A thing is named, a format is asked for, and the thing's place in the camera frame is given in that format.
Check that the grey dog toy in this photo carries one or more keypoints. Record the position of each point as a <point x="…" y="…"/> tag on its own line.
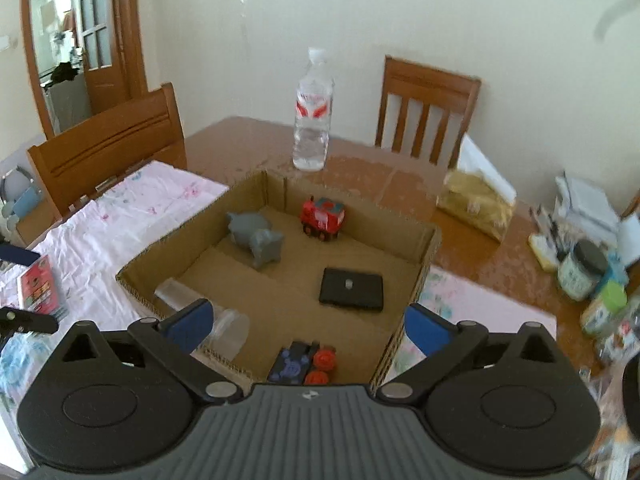
<point x="257" y="240"/>

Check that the pink card pack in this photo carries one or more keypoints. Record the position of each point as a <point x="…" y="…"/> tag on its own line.
<point x="40" y="285"/>

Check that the black and blue toy train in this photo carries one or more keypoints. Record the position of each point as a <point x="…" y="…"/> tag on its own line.
<point x="295" y="362"/>

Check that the black square plate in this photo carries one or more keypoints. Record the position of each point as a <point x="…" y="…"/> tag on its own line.
<point x="352" y="290"/>

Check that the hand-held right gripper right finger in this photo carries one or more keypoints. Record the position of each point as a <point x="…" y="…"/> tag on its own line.
<point x="425" y="328"/>

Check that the yellow bag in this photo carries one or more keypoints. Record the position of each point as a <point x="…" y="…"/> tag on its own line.
<point x="475" y="200"/>

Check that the clear water bottle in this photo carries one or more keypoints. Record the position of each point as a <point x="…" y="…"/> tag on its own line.
<point x="312" y="120"/>

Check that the yellow sponge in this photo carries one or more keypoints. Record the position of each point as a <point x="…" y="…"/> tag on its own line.
<point x="544" y="252"/>

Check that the clear plastic container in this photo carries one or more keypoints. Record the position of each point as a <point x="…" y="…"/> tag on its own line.
<point x="227" y="332"/>

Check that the white envelope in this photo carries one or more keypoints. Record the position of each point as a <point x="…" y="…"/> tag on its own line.
<point x="630" y="237"/>

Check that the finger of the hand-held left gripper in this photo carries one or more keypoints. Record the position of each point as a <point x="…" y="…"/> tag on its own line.
<point x="27" y="322"/>
<point x="17" y="255"/>

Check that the wooden chair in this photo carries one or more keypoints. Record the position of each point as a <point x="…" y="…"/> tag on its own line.
<point x="632" y="207"/>
<point x="105" y="145"/>
<point x="430" y="82"/>

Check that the green-lidded jar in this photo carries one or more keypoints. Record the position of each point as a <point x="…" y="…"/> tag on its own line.
<point x="605" y="310"/>

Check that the dark-lidded glass jar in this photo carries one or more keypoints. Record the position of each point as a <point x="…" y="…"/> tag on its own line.
<point x="582" y="270"/>

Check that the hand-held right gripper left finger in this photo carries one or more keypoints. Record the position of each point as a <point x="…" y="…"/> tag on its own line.
<point x="192" y="322"/>

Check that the red toy train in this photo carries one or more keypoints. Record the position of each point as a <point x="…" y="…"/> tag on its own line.
<point x="322" y="217"/>

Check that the pink floral cloth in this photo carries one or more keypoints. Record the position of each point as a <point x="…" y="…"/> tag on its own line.
<point x="125" y="195"/>

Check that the stack of papers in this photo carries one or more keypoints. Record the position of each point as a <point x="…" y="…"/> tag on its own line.
<point x="587" y="200"/>

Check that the brown cardboard box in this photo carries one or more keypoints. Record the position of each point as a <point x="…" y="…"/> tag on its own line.
<point x="37" y="222"/>

